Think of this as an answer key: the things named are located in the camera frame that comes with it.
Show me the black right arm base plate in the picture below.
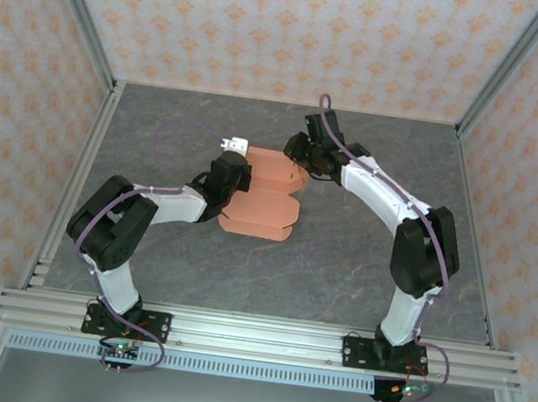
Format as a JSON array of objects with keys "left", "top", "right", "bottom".
[{"left": 339, "top": 334, "right": 430, "bottom": 379}]

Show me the aluminium frame post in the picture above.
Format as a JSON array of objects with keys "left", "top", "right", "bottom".
[
  {"left": 452, "top": 0, "right": 538, "bottom": 151},
  {"left": 19, "top": 0, "right": 131, "bottom": 95}
]

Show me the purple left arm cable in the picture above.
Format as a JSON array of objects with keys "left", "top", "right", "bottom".
[{"left": 57, "top": 105, "right": 228, "bottom": 383}]

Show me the aluminium table side rail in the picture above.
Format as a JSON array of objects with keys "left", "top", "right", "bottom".
[
  {"left": 18, "top": 72, "right": 127, "bottom": 301},
  {"left": 427, "top": 126, "right": 526, "bottom": 352}
]

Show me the aluminium mounting beam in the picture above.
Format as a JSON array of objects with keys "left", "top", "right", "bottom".
[{"left": 0, "top": 280, "right": 527, "bottom": 395}]

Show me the grey slotted cable duct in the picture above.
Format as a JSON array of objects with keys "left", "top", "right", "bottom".
[{"left": 5, "top": 328, "right": 379, "bottom": 398}]

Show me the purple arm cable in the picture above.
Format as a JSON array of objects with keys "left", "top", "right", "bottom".
[
  {"left": 280, "top": 92, "right": 485, "bottom": 402},
  {"left": 57, "top": 105, "right": 228, "bottom": 383}
]

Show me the black electronics mount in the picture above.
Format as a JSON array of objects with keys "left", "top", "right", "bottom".
[
  {"left": 369, "top": 375, "right": 420, "bottom": 402},
  {"left": 96, "top": 342, "right": 141, "bottom": 373}
]

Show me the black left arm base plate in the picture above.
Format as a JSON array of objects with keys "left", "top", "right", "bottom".
[{"left": 80, "top": 302, "right": 174, "bottom": 345}]

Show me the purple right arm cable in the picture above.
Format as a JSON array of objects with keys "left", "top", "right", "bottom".
[{"left": 280, "top": 92, "right": 485, "bottom": 402}]

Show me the orange paper box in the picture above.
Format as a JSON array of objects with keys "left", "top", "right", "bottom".
[{"left": 217, "top": 143, "right": 314, "bottom": 246}]

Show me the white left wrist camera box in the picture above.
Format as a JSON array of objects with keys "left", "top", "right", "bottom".
[{"left": 219, "top": 134, "right": 252, "bottom": 155}]

